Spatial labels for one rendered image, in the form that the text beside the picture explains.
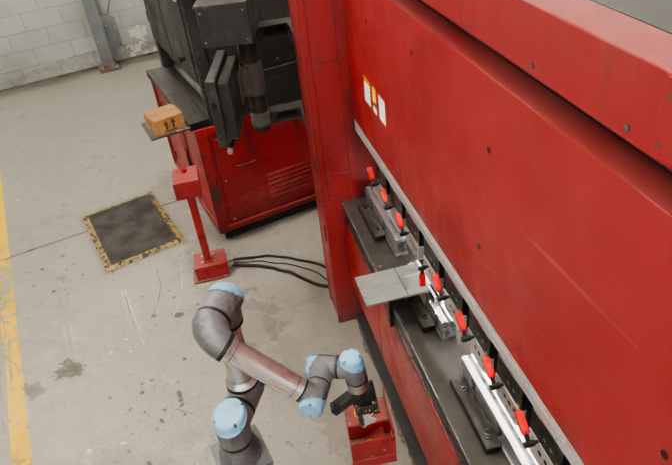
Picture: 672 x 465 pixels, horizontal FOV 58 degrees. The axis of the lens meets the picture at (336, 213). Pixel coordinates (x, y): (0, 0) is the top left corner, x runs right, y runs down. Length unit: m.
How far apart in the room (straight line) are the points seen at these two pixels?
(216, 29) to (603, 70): 2.13
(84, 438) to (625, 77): 3.21
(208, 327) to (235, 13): 1.56
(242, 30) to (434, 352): 1.66
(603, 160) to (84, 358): 3.44
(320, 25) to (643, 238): 2.00
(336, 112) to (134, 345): 1.97
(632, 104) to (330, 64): 2.01
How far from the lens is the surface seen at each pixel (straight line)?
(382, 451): 2.32
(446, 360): 2.38
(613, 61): 1.07
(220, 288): 1.96
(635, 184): 1.12
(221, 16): 2.93
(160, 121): 4.01
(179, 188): 3.87
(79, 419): 3.77
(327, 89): 2.93
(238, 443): 2.20
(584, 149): 1.21
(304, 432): 3.30
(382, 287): 2.49
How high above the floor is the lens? 2.66
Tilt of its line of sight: 34 degrees down
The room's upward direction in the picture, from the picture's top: 7 degrees counter-clockwise
